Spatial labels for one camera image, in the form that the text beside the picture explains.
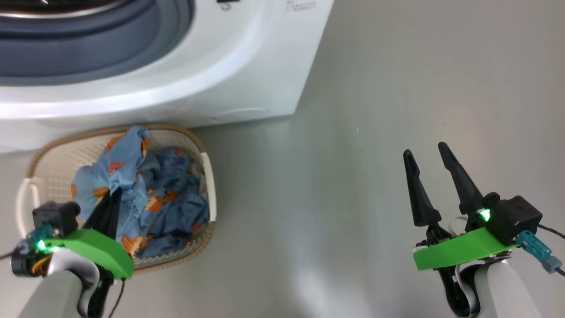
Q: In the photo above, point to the teal right camera connector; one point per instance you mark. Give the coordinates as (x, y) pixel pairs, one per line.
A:
(536, 251)

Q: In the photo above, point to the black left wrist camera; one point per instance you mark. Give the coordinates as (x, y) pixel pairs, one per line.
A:
(55, 216)

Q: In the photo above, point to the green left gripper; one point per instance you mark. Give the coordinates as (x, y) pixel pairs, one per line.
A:
(97, 249)

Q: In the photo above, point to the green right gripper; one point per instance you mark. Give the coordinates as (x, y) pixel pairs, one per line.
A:
(463, 251)

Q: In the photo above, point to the teal camera connector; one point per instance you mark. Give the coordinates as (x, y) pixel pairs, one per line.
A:
(39, 236)
(536, 251)

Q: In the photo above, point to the steel perforated washer drum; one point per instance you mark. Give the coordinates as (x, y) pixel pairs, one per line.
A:
(53, 8)

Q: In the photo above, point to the teal left camera connector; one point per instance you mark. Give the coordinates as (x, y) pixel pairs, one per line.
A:
(39, 236)

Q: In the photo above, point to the small printed text label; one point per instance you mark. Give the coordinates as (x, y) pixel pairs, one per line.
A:
(301, 4)

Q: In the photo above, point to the grey rubber door gasket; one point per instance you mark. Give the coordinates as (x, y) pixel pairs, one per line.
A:
(110, 48)

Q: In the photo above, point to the white front-load washing machine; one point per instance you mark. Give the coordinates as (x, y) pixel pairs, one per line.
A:
(247, 66)

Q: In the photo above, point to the cream perforated laundry basket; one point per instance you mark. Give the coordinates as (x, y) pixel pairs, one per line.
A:
(57, 165)

